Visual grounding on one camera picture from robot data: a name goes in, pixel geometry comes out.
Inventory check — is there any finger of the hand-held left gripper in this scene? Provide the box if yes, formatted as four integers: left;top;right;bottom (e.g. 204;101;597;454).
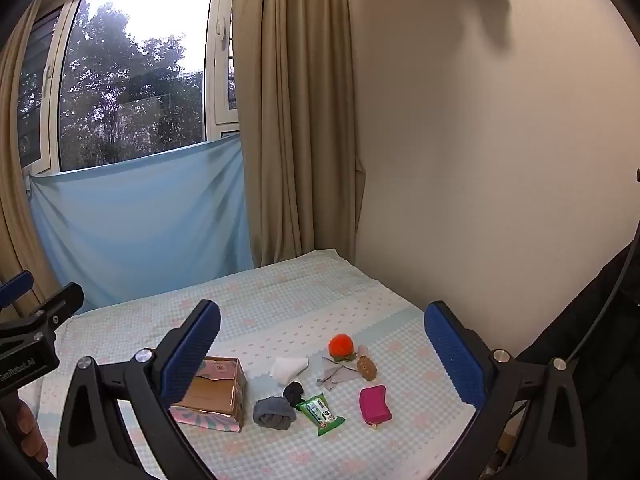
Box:
31;282;85;332
0;270;34;307

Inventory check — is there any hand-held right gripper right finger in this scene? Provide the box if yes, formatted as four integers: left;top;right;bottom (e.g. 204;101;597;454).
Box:
424;301;588;480

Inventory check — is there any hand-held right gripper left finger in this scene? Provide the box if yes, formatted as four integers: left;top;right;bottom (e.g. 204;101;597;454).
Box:
56;299;222;480

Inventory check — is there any cardboard box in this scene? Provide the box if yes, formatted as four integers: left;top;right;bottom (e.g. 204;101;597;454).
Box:
167;356;249;434

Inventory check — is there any brown and white plush toy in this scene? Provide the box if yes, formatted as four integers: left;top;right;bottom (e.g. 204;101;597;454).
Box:
354;344;379;380

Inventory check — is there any pink pouch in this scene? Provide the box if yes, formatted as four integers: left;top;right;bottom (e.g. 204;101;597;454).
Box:
358;384;393;427

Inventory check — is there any grey sock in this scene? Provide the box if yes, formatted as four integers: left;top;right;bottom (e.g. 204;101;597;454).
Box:
252;396;298;431

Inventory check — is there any grey thin cloth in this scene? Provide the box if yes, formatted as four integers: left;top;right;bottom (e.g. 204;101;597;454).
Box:
316;356;362;391

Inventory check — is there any green tissue packet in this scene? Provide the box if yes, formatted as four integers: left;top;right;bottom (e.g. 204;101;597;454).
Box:
295;393;346;437

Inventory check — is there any person's left hand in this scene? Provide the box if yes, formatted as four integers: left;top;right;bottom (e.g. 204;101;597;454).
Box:
0;399;49;467

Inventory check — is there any beige curtain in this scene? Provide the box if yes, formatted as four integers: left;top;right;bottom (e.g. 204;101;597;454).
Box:
232;0;369;269
0;0;68;321

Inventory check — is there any white folded cloth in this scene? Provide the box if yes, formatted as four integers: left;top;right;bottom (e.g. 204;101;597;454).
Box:
270;356;310;384

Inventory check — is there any light blue hanging cloth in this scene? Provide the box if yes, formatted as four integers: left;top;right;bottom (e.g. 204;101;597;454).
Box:
27;135;256;314

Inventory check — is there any orange fuzzy plush fruit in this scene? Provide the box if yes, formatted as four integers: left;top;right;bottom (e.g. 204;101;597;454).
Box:
327;334;359;364

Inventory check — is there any bed with patterned sheet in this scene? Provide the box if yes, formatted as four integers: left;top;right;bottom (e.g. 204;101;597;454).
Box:
20;248;501;480

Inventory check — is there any white framed window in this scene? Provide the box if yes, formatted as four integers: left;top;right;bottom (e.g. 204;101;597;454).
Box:
19;0;242;176

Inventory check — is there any black cable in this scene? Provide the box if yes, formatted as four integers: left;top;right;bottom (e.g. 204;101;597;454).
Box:
565;210;640;361

